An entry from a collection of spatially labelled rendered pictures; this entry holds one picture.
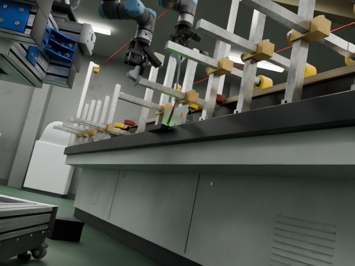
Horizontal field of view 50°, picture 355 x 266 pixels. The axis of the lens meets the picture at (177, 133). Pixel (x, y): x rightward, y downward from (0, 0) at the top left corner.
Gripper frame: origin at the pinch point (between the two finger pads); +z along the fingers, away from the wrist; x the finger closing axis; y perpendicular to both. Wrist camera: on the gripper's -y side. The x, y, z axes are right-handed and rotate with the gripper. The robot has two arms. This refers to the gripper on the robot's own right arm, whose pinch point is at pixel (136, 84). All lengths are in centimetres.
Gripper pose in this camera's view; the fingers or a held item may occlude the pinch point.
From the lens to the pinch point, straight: 172.5
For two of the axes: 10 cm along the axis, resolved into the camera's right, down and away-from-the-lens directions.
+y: -8.7, -2.6, -4.3
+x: 4.6, -0.7, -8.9
